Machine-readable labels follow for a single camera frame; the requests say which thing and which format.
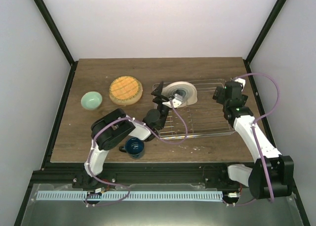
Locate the woven bamboo mat round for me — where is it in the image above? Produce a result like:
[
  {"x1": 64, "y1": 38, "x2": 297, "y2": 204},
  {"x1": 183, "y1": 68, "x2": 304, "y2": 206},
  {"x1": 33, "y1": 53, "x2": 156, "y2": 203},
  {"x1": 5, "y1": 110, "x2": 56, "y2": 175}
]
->
[{"x1": 109, "y1": 76, "x2": 142, "y2": 100}]

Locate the wire dish rack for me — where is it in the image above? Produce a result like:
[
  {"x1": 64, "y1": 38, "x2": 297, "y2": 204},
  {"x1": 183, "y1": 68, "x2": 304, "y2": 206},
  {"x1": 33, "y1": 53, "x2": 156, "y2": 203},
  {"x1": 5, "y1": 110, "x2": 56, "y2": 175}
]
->
[{"x1": 159, "y1": 79, "x2": 235, "y2": 140}]

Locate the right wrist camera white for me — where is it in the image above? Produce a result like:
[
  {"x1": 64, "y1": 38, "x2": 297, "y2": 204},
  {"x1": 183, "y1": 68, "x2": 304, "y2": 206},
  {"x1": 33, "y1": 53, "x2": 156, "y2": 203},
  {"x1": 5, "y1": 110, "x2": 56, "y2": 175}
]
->
[{"x1": 231, "y1": 78, "x2": 246, "y2": 91}]

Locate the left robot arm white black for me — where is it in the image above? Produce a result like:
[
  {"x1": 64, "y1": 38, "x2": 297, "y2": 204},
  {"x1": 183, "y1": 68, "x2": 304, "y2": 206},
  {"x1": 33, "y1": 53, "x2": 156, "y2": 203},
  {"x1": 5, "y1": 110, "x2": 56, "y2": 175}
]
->
[{"x1": 83, "y1": 82, "x2": 171, "y2": 188}]

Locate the black aluminium frame base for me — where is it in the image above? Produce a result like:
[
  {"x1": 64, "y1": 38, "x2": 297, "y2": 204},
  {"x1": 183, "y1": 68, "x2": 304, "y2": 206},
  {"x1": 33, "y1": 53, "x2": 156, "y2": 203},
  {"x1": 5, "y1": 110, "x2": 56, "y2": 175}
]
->
[{"x1": 30, "y1": 162, "x2": 239, "y2": 190}]

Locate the beige plate under stack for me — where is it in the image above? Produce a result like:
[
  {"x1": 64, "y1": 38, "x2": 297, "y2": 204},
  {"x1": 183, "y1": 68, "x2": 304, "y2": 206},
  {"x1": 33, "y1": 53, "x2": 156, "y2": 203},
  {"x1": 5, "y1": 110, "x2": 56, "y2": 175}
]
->
[{"x1": 110, "y1": 92, "x2": 142, "y2": 105}]

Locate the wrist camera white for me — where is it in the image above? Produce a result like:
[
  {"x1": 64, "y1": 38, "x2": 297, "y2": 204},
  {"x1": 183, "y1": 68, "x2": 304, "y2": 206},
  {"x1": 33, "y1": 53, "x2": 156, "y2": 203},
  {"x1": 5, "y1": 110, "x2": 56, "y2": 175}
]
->
[
  {"x1": 171, "y1": 93, "x2": 184, "y2": 108},
  {"x1": 231, "y1": 78, "x2": 246, "y2": 91}
]

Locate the dark blue mug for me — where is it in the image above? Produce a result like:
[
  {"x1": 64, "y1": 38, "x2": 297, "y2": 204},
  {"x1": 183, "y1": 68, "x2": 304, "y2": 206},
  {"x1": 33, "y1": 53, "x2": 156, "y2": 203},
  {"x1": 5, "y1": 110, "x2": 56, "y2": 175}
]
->
[{"x1": 119, "y1": 137, "x2": 145, "y2": 159}]

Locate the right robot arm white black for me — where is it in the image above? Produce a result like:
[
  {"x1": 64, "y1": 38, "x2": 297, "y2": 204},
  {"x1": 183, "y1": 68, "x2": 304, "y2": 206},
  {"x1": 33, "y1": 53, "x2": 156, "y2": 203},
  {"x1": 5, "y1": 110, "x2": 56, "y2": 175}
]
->
[{"x1": 212, "y1": 79, "x2": 294, "y2": 200}]

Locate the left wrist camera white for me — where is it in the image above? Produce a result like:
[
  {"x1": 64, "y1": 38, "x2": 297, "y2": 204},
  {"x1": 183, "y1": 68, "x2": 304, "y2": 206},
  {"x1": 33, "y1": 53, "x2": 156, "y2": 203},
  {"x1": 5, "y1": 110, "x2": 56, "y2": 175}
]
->
[{"x1": 171, "y1": 93, "x2": 184, "y2": 108}]

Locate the light blue slotted cable duct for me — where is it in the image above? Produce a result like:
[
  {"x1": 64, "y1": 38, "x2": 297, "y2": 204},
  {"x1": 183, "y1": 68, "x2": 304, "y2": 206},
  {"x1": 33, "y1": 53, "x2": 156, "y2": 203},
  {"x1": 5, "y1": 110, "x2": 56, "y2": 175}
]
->
[{"x1": 36, "y1": 190, "x2": 223, "y2": 202}]

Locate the mint green small bowl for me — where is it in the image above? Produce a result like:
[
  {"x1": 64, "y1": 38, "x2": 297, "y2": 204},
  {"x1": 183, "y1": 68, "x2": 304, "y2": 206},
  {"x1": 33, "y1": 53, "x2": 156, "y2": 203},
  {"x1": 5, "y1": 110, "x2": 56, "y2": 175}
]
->
[{"x1": 80, "y1": 91, "x2": 103, "y2": 110}]

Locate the white plate blue spiral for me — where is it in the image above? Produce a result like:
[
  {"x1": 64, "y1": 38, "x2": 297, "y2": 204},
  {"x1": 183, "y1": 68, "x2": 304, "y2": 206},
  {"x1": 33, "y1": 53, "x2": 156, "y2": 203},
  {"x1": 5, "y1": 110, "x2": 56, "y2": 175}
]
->
[{"x1": 161, "y1": 81, "x2": 198, "y2": 108}]

